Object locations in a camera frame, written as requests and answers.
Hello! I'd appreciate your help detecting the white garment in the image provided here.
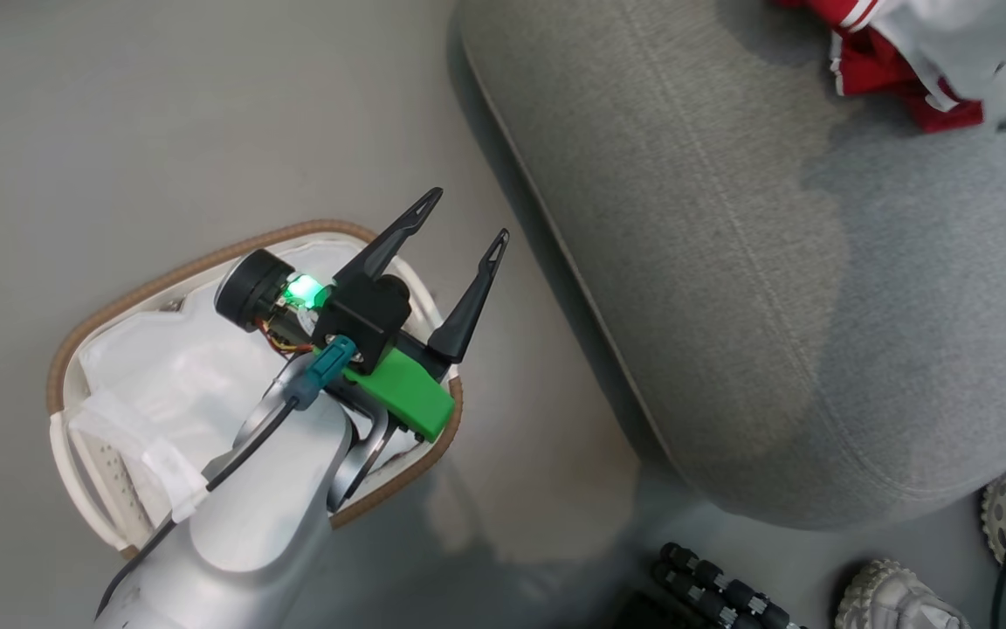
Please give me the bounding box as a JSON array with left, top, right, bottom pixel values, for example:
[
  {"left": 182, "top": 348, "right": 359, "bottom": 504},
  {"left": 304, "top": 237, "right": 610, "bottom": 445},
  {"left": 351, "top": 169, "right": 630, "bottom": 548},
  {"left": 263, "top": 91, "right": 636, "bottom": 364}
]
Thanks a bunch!
[{"left": 65, "top": 240, "right": 436, "bottom": 527}]

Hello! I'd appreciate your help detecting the red and white jersey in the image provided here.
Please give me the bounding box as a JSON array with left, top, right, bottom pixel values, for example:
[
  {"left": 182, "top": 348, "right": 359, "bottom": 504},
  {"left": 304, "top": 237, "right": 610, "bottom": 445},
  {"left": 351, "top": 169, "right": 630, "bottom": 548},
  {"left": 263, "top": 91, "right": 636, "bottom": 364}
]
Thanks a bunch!
[{"left": 769, "top": 0, "right": 1006, "bottom": 135}]

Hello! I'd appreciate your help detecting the black segmented cable chain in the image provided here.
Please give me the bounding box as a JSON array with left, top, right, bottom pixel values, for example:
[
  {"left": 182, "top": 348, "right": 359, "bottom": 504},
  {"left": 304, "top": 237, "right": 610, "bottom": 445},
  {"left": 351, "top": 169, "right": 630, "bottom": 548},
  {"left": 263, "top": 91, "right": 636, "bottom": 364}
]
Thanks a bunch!
[{"left": 650, "top": 541, "right": 808, "bottom": 629}]

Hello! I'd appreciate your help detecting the white laundry basket brown rim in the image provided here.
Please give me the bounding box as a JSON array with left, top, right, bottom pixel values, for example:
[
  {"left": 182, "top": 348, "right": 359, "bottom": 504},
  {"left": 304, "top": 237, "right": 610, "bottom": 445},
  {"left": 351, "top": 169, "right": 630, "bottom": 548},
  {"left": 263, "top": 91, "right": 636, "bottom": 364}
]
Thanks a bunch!
[{"left": 46, "top": 218, "right": 465, "bottom": 561}]

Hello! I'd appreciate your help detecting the grey fabric sofa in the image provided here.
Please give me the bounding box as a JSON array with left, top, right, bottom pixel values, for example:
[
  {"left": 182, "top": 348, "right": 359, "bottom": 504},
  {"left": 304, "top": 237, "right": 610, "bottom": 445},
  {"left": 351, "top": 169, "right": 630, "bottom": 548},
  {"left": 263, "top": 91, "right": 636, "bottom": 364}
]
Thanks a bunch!
[{"left": 454, "top": 0, "right": 1006, "bottom": 531}]

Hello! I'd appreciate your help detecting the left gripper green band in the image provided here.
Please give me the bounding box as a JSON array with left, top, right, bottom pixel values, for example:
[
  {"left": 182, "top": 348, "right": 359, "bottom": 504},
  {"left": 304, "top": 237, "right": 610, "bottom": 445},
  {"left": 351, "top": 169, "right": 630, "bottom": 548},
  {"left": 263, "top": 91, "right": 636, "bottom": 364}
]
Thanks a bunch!
[{"left": 214, "top": 187, "right": 511, "bottom": 443}]

